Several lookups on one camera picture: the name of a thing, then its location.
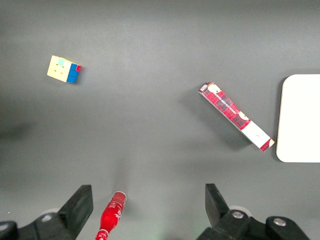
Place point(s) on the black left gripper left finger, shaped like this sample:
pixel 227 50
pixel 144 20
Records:
pixel 75 210

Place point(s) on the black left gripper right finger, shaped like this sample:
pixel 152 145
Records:
pixel 220 212

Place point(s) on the red plaid cookie box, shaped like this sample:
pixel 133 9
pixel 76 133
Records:
pixel 232 110

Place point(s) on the cream plastic tray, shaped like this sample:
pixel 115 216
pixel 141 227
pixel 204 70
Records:
pixel 300 117

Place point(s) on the red cola bottle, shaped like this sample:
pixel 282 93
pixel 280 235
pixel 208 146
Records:
pixel 112 212

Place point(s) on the colourful puzzle cube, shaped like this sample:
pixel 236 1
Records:
pixel 60 68

